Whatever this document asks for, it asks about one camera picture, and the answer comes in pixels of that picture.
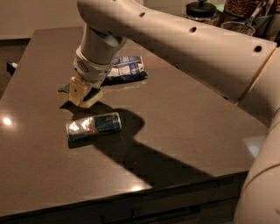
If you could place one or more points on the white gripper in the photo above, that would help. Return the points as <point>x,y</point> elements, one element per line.
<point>91,69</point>

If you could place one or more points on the green and yellow sponge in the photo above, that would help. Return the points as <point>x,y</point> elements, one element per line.
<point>83,97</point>

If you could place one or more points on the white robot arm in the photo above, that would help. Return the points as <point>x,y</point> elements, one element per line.
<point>244,69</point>

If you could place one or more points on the blue silver redbull can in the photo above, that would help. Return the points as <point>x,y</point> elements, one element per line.
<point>93,126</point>

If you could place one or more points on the blue white snack bag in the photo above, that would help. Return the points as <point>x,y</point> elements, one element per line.
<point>126,69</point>

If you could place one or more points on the small black white object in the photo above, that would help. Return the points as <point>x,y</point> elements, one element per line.
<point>11,67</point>

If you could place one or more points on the glass jar with black lid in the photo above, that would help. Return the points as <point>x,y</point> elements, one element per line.
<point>202,11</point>

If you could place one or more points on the metal whisk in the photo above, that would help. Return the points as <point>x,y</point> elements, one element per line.
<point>265,6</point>

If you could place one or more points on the jar of brown nuts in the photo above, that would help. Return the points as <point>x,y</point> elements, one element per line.
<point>240,8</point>

